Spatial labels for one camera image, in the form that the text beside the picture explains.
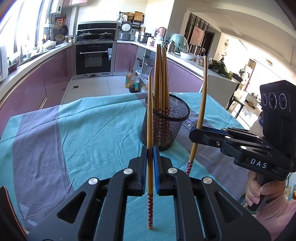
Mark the built-in black oven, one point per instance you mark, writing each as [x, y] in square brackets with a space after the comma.
[94, 59]

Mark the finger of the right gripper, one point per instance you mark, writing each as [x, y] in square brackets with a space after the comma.
[230, 146]
[237, 133]

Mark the white water heater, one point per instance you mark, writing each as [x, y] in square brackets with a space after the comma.
[56, 7]

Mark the teal grey tablecloth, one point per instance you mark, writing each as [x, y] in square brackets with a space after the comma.
[49, 153]

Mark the white rice cooker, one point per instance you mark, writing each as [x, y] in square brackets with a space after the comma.
[125, 31]

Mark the steel stock pot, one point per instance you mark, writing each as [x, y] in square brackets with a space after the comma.
[143, 37]

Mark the person's right hand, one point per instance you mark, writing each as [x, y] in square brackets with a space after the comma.
[254, 190]

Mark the bamboo chopstick in pile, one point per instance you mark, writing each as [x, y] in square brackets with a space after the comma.
[160, 79]
[163, 81]
[156, 78]

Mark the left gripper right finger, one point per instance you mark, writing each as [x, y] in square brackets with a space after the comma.
[203, 209]

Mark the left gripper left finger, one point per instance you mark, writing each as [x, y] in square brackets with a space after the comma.
[96, 210]

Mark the green leafy vegetables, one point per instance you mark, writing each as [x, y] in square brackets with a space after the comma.
[219, 68]

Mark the bamboo chopstick red floral end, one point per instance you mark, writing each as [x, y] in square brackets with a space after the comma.
[200, 117]

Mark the chopstick with red end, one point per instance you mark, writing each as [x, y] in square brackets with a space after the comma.
[149, 155]

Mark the plain brown chopstick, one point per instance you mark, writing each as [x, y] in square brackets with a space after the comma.
[166, 82]

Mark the white microwave oven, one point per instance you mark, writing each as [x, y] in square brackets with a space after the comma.
[4, 63]

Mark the black mesh utensil holder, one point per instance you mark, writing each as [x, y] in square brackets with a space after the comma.
[167, 126]

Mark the black wok on stove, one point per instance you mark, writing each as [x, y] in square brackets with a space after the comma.
[106, 36]

